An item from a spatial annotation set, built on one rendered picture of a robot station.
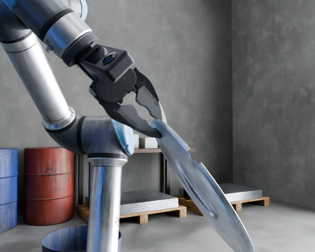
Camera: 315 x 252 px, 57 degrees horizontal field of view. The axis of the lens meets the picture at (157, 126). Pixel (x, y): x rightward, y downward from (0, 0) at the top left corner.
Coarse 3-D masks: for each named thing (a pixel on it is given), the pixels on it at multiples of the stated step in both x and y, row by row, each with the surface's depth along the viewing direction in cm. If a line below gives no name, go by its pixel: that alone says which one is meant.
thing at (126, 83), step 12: (84, 36) 48; (72, 48) 47; (84, 48) 49; (72, 60) 49; (84, 72) 54; (132, 72) 50; (96, 84) 48; (108, 84) 49; (120, 84) 49; (132, 84) 50; (96, 96) 54; (108, 96) 48; (120, 96) 49
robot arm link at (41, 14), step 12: (12, 0) 46; (24, 0) 45; (36, 0) 45; (48, 0) 46; (60, 0) 48; (24, 12) 46; (36, 12) 46; (48, 12) 46; (60, 12) 46; (36, 24) 47; (48, 24) 46
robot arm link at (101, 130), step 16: (80, 128) 82; (96, 128) 82; (112, 128) 81; (128, 128) 85; (80, 144) 83; (96, 144) 81; (112, 144) 81; (128, 144) 82; (96, 160) 80; (112, 160) 80; (96, 176) 81; (112, 176) 81; (96, 192) 80; (112, 192) 80; (96, 208) 79; (112, 208) 79; (96, 224) 78; (112, 224) 79; (96, 240) 77; (112, 240) 78
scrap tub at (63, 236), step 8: (56, 232) 169; (64, 232) 173; (72, 232) 176; (80, 232) 178; (120, 232) 165; (48, 240) 162; (56, 240) 168; (64, 240) 173; (72, 240) 175; (80, 240) 177; (120, 240) 159; (48, 248) 141; (56, 248) 168; (64, 248) 172; (72, 248) 175; (80, 248) 177
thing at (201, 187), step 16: (160, 128) 48; (160, 144) 59; (176, 144) 44; (176, 160) 55; (176, 176) 66; (192, 176) 51; (208, 176) 39; (192, 192) 59; (208, 192) 43; (208, 208) 55; (224, 208) 39; (224, 224) 47; (240, 224) 39; (224, 240) 57; (240, 240) 42
